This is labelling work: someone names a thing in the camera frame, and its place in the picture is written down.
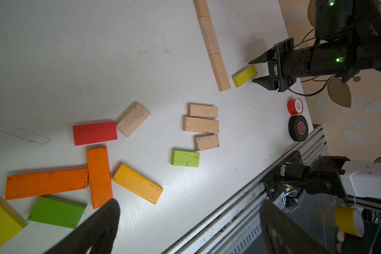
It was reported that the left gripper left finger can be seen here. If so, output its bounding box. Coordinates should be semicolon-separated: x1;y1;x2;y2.
46;199;120;254

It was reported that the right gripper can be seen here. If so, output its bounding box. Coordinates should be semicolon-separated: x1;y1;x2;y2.
248;38;349;92

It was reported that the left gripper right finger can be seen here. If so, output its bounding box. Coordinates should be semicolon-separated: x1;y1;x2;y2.
259;200;329;254

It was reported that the yellow-green long block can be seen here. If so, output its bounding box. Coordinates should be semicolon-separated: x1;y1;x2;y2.
232;65;257;88

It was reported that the amber yellow block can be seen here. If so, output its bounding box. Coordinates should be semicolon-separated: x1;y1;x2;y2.
112;165;164;204

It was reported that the wood long block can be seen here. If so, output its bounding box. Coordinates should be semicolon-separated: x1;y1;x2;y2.
194;0;210;19
183;116;219;134
199;16;220;56

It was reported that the wood small block lowest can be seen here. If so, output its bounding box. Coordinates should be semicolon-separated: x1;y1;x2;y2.
194;134;220;151

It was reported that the light green small block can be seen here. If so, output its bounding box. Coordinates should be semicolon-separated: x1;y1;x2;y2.
171;150;200;167

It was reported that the wood long block vertical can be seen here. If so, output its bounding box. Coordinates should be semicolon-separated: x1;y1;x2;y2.
209;53;231;92

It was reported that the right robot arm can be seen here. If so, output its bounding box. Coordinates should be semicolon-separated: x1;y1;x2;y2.
253;1;381;210

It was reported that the red tape roll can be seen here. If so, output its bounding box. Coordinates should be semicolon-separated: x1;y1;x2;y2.
287;98;304;115

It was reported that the dark green block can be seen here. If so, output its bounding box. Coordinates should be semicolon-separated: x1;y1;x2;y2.
27;195;87;229

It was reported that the black tape roll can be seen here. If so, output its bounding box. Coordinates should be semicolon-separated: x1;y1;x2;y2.
289;115;309;142

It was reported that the wood small block upper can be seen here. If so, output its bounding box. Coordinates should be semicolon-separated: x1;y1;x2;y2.
188;104;219;119

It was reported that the orange long block flat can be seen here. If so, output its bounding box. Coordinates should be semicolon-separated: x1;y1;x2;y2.
5;169;88;200

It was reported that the yellow long block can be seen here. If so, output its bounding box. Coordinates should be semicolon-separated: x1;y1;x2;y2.
0;196;28;247

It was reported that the wood block beside red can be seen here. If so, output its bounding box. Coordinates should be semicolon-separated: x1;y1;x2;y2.
116;102;151;137

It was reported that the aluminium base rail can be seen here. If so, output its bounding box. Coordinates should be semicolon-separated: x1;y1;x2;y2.
165;125;327;254

